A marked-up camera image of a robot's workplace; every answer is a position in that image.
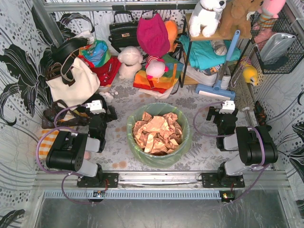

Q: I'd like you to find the green plastic trash bag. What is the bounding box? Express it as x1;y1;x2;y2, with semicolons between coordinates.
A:
126;103;192;169

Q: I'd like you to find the black wire basket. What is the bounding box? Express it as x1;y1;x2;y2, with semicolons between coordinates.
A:
251;11;304;75

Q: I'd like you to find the magenta fabric bag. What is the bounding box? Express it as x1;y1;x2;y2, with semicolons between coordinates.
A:
137;13;170;57

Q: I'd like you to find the orange plush toy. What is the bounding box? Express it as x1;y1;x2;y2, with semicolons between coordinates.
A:
164;20;178;52

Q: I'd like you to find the silver foil pouch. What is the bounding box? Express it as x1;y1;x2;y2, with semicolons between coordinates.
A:
260;33;297;62

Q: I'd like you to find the brown teddy bear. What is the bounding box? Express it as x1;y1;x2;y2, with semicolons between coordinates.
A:
219;0;264;38

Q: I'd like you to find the metal base rail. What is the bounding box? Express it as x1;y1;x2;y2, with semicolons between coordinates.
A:
33;170;291;190

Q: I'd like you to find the purple cable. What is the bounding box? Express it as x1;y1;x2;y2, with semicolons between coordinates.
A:
192;103;271;204
36;104;103;206

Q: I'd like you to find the brown patterned bag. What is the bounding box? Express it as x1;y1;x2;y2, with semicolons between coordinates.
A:
41;100;90;129

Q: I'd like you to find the colourful printed cloth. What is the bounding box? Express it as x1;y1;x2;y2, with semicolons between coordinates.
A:
78;40;111;68

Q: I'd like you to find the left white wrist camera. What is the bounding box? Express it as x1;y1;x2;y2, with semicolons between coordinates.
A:
85;100;106;114

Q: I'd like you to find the white folded bedding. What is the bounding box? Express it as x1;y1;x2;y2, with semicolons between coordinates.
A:
184;66;231;89

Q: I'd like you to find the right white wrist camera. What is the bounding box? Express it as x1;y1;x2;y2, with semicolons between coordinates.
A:
219;100;236;114

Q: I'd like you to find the rainbow striped bag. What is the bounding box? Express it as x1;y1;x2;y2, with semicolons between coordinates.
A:
133;54;184;94

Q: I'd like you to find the white canvas tote bag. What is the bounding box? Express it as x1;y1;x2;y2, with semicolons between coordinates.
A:
47;57;100;106

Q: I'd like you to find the teal folded cloth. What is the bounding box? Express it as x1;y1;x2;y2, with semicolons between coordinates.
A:
179;35;241;70

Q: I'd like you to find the red cloth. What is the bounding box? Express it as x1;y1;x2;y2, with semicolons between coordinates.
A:
91;56;121;86

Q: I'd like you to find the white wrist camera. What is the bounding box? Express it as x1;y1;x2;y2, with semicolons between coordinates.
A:
219;100;236;114
85;100;106;114

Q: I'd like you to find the pink plush toy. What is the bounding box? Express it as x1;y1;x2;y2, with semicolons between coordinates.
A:
258;0;286;22

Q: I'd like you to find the white husky plush dog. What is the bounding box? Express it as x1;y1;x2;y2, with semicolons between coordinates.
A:
189;0;226;38

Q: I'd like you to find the orange checkered cloth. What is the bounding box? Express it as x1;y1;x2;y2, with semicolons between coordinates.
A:
38;129;71;160

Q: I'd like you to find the crumpled brown paper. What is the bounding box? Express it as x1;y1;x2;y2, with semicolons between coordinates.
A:
132;112;183;156

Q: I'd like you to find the yellow plush duck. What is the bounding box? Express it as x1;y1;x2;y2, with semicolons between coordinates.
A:
240;57;258;86

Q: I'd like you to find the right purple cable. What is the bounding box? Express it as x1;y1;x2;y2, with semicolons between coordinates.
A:
192;103;271;204

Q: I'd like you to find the cream plush lamb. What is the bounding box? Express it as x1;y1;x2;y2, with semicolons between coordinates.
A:
117;46;143;79

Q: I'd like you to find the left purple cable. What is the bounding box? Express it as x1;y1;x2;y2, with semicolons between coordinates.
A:
36;104;103;206

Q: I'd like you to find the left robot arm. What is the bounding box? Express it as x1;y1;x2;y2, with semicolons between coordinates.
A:
46;106;119;189

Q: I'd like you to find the black leather handbag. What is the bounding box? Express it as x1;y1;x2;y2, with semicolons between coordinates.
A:
108;11;140;53

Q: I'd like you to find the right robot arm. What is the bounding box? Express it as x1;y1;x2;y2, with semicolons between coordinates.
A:
201;106;278;188

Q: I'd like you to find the blue floor mop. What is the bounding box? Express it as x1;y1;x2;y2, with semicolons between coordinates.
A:
195;30;240;100

